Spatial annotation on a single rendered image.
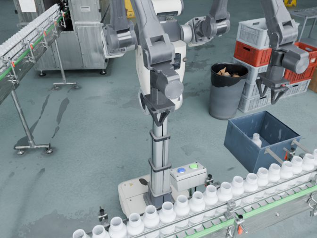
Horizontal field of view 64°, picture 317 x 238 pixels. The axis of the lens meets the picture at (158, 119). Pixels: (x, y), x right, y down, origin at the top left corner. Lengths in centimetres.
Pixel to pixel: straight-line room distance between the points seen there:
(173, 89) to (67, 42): 386
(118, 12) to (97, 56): 346
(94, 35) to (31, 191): 259
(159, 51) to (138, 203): 152
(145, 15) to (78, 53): 379
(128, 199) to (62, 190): 77
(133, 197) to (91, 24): 291
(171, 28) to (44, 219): 187
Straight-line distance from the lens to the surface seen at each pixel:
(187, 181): 108
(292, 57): 95
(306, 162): 125
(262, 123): 196
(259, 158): 161
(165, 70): 70
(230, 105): 327
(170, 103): 78
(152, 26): 73
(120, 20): 103
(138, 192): 211
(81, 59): 452
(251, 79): 339
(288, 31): 96
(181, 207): 94
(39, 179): 280
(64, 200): 253
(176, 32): 131
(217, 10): 121
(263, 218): 127
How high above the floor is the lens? 190
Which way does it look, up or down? 35 degrees down
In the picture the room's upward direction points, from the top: straight up
